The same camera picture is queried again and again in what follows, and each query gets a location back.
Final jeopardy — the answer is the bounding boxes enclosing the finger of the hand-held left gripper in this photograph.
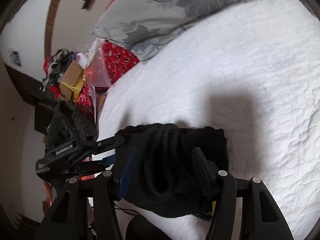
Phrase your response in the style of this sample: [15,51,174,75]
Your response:
[72,154,118,178]
[80,135,125,155]

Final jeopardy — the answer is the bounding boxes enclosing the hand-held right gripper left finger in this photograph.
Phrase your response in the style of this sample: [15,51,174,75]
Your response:
[35,146,137,240]

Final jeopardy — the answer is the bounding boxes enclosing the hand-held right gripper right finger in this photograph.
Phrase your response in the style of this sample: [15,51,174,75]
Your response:
[192,147,295,240]

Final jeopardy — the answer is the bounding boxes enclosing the black pants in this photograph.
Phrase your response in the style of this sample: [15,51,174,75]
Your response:
[115,123,229,218]

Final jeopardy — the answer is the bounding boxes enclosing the person's leg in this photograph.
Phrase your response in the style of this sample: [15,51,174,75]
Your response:
[125,215,175,240]

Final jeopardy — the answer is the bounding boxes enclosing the clear plastic bag with red cloth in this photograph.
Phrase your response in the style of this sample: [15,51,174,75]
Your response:
[84,40,113,88]

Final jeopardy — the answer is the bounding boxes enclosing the cardboard box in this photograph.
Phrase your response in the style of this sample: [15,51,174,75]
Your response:
[59,60,85,103]

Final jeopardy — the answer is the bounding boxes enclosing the red printed blanket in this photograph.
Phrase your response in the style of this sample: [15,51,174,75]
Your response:
[75,41,140,110]

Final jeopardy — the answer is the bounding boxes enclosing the pile of mixed clothes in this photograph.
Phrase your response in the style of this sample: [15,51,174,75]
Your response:
[41,49,80,98]

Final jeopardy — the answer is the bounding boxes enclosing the white quilted bedspread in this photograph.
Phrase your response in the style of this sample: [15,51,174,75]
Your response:
[96,0,320,240]

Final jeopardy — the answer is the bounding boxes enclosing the grey floral pillow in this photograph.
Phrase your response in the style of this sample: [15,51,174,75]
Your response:
[91,0,279,62]

